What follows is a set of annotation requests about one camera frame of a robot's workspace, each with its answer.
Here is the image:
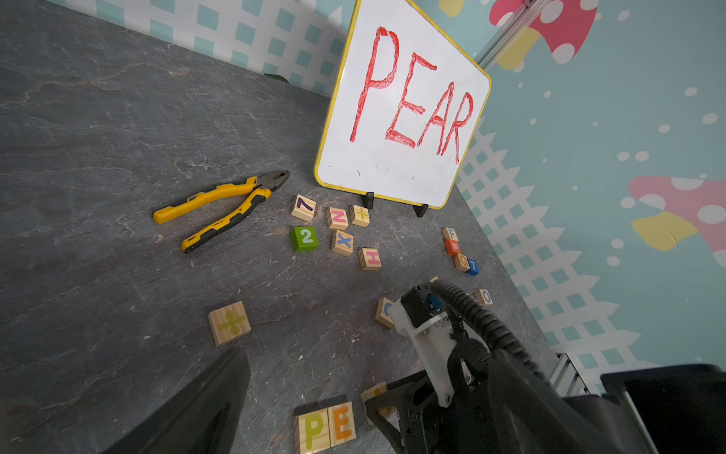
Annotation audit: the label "wooden block green P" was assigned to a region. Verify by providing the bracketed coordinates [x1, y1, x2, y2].
[295, 409, 332, 454]

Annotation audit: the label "green block number 2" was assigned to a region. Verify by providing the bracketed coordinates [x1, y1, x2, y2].
[291, 227, 320, 253]

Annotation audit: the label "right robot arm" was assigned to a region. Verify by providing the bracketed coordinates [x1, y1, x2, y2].
[365, 280, 725, 453]

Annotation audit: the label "wooden block green plus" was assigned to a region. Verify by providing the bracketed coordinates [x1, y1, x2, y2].
[349, 204, 371, 227]

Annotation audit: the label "wooden block orange A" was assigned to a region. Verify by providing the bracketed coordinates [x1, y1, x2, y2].
[361, 381, 395, 418]

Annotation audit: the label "wooden block orange E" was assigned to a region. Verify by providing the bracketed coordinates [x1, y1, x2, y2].
[327, 402, 357, 446]

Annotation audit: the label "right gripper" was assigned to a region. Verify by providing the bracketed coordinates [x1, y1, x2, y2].
[364, 283, 491, 453]

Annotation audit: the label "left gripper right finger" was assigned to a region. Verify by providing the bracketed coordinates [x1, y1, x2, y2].
[489, 349, 641, 453]

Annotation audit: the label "yellow black pliers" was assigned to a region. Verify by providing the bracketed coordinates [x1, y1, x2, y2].
[151, 169, 291, 253]

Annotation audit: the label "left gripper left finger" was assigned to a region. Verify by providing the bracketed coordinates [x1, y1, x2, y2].
[106, 348, 251, 453]

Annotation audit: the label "whiteboard with PEAR writing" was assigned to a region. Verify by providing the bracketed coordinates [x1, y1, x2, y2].
[314, 1, 492, 209]

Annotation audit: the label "wooden block pink H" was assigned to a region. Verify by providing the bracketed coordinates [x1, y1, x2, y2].
[358, 248, 382, 272]

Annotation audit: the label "wooden block blue X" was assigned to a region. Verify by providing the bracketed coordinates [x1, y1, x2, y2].
[331, 230, 355, 257]

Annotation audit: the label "wooden block orange O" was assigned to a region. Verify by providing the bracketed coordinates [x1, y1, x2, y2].
[453, 253, 471, 272]

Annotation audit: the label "wooden block blue C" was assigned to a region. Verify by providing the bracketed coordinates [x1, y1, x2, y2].
[375, 297, 395, 330]

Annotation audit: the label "wooden block green divide sign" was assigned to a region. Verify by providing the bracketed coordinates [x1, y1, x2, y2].
[208, 302, 251, 347]

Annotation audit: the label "blue block number 7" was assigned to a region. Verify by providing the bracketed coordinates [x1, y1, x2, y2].
[466, 258, 479, 275]

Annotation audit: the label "wooden block purple 7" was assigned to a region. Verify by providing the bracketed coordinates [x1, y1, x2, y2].
[291, 195, 317, 222]

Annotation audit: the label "wooden block blue R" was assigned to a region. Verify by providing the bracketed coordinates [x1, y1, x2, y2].
[475, 289, 493, 306]

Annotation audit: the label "wooden block pink N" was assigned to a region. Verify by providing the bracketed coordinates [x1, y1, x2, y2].
[327, 207, 349, 231]

